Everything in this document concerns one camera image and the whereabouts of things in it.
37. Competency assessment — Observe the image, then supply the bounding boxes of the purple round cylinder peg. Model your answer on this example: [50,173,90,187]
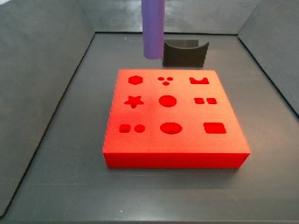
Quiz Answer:
[142,0,164,60]

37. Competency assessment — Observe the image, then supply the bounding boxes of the red shape-sorting block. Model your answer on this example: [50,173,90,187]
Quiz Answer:
[103,69,251,168]

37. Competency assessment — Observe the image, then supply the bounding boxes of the dark grey curved holder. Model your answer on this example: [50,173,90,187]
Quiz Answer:
[163,39,210,67]

